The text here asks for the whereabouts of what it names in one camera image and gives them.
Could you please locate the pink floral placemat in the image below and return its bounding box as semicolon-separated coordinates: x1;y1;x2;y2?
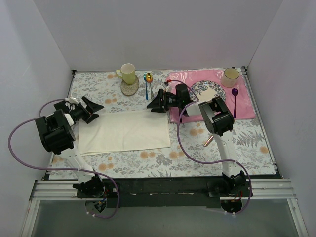
165;68;255;119

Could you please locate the yellow green mug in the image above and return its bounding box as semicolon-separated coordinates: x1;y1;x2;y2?
116;63;136;85

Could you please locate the white cloth napkin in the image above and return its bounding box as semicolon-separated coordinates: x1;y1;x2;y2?
78;110;171;156

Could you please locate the purple spoon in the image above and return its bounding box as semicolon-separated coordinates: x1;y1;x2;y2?
232;88;239;118

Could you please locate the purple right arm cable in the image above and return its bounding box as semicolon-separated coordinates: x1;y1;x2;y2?
167;80;253;216

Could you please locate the blue floral plate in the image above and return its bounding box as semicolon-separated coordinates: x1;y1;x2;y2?
189;80;226;101

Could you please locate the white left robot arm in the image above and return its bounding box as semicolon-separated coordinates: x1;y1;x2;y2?
35;97;105;198

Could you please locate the blue fork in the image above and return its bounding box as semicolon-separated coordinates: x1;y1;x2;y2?
143;73;149;100

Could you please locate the woven round coaster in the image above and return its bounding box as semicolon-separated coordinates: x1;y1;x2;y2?
120;76;139;96

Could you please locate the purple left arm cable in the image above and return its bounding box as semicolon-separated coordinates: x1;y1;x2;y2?
7;98;121;220

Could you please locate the rainbow gold spoon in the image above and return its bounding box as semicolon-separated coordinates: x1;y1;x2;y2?
145;73;154;99

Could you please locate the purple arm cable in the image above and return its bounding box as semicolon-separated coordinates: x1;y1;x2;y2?
167;80;253;216
7;98;121;220

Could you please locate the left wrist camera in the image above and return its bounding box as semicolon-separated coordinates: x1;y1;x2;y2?
65;97;78;109

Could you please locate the cream enamel mug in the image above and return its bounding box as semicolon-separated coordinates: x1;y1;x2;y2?
221;67;240;88

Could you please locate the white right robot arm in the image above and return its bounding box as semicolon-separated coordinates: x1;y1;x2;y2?
147;82;251;196

